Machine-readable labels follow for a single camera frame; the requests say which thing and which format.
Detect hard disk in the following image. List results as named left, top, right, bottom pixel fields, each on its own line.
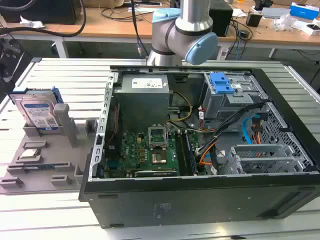
left=7, top=86, right=63, bottom=131

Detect grey metal disk bay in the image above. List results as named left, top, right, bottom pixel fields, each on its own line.
left=223, top=143, right=313, bottom=176

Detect metal socket cover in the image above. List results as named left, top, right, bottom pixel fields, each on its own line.
left=148, top=123, right=169, bottom=151

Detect thin metal locking lever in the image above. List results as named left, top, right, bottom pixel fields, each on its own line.
left=165, top=121, right=172, bottom=149

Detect grey power supply unit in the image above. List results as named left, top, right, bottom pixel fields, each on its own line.
left=113, top=74, right=173, bottom=126

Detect green motherboard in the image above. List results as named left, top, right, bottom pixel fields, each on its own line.
left=103, top=131, right=208, bottom=179

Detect CPU socket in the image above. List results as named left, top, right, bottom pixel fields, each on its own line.
left=150, top=149, right=168, bottom=166

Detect black RAM slot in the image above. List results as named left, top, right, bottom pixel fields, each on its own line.
left=175, top=131, right=187, bottom=176
left=184, top=131, right=196, bottom=176

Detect black expansion slot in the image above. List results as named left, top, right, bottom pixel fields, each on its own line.
left=134, top=170, right=177, bottom=178

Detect grey metal drive cage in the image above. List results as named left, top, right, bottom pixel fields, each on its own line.
left=201, top=72, right=270, bottom=128

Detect blue plastic drive carrier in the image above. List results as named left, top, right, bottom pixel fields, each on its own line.
left=209, top=72, right=236, bottom=95

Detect black PC case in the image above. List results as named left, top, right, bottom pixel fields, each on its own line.
left=78, top=64, right=320, bottom=229

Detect wooden desk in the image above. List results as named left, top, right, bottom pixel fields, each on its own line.
left=0, top=0, right=320, bottom=48

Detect grey parts rack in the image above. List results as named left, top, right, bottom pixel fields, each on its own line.
left=0, top=103, right=100, bottom=195

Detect black speaker box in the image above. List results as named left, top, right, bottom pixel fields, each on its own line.
left=208, top=3, right=235, bottom=38

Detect silver CPU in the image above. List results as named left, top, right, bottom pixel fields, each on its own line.
left=18, top=149, right=42, bottom=161

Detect small black cube device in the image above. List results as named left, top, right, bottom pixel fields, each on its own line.
left=246, top=12, right=263, bottom=27

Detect blue cardboard box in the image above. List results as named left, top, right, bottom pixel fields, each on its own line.
left=289, top=2, right=320, bottom=20

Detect yellow and black wires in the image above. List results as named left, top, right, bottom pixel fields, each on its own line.
left=167, top=91, right=194, bottom=123

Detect orange wire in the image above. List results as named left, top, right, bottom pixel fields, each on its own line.
left=198, top=138, right=227, bottom=167

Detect black cable bundle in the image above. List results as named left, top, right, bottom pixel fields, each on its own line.
left=197, top=101, right=266, bottom=156

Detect blue wire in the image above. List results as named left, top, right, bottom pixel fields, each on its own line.
left=241, top=116, right=254, bottom=145

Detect thick black cable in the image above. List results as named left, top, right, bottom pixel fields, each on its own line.
left=0, top=4, right=87, bottom=38

